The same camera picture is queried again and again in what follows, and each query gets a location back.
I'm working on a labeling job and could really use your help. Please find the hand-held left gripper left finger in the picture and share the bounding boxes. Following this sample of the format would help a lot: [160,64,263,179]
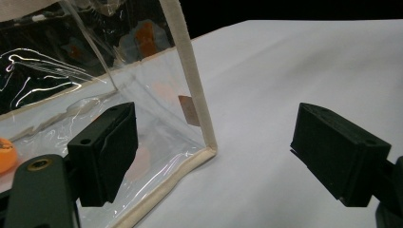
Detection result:
[67,101,140,208]

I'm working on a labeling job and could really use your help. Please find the orange table tennis ball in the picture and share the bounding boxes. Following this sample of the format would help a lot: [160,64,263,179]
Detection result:
[0,137,19,175]

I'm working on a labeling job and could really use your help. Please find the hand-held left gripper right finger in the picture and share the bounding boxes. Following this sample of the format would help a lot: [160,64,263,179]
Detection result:
[289,102,393,209]

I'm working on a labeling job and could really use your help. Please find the clear plastic bag beige trim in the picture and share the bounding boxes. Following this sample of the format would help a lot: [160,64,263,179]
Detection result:
[0,0,219,228]

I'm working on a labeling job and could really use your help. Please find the white table cover sheet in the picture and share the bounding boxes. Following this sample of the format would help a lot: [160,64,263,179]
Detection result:
[0,19,403,228]

